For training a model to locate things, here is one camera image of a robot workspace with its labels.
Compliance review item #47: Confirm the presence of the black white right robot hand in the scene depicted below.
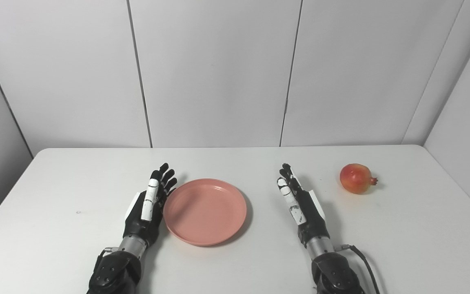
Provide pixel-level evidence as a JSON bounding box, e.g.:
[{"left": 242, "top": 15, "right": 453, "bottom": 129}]
[{"left": 277, "top": 163, "right": 330, "bottom": 247}]

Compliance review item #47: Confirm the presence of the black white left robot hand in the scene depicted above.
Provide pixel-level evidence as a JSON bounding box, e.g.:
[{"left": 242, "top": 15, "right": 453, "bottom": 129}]
[{"left": 123, "top": 163, "right": 177, "bottom": 248}]

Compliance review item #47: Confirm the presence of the red yellow pomegranate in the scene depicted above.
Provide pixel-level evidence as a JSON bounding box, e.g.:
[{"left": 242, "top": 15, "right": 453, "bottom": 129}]
[{"left": 339, "top": 163, "right": 379, "bottom": 194}]

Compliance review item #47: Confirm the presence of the pink round plate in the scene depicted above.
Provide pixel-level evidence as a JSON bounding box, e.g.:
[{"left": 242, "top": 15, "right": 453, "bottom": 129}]
[{"left": 163, "top": 178, "right": 247, "bottom": 247}]

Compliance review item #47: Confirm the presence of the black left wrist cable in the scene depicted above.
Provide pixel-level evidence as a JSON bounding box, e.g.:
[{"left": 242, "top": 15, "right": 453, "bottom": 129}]
[{"left": 95, "top": 246, "right": 120, "bottom": 268}]

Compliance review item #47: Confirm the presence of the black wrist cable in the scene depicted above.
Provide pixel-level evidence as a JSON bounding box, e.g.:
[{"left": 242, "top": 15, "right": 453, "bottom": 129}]
[
  {"left": 95, "top": 246, "right": 120, "bottom": 268},
  {"left": 335, "top": 244, "right": 381, "bottom": 294}
]

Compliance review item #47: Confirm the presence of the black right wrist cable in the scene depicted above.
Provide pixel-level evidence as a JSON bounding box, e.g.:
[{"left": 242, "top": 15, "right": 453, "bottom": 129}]
[{"left": 335, "top": 244, "right": 381, "bottom": 294}]

